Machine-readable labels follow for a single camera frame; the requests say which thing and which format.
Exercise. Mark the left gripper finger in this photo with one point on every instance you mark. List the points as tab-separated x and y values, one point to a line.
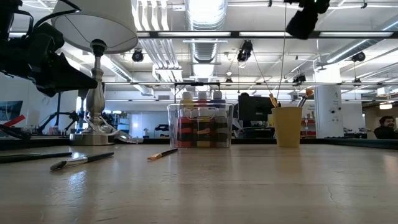
71	79

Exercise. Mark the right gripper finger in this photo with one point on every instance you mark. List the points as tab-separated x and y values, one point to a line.
303	23

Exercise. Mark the fan paintbrush orange bristles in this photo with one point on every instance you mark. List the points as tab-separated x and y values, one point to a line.
308	92

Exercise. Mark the black paintbrush silver ferrule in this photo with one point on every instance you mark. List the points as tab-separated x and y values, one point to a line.
93	157

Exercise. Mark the thin black paintbrush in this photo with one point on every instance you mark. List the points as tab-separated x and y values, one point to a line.
31	156

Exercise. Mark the large blue paint bottle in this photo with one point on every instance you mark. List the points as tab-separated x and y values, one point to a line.
217	97

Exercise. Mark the large yellow paint bottle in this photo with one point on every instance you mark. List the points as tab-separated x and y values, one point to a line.
186	97

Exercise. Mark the black paintbrush orange bristles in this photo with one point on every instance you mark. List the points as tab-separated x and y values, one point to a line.
163	154

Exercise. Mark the black background robot arm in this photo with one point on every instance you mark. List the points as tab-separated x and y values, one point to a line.
54	119

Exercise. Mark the black ceiling spotlight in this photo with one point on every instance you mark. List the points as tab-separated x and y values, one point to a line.
358	56
299	79
245	49
137	55

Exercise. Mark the silver lamp white shade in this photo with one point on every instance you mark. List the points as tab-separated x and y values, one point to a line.
96	25

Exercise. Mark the white round pillar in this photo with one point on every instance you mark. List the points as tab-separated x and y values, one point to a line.
328	112

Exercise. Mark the black background monitor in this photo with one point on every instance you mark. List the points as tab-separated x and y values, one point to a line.
253	109

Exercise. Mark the yellow plastic cup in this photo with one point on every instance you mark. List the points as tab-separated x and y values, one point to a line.
287	127

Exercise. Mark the clear plastic bin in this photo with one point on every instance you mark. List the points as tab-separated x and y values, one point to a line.
200	109

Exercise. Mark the person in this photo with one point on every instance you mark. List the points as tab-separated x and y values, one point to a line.
385	129

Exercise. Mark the background wall screen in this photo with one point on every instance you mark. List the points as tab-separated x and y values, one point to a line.
11	110

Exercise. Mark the silver ceiling air duct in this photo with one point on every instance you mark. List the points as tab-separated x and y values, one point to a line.
205	31

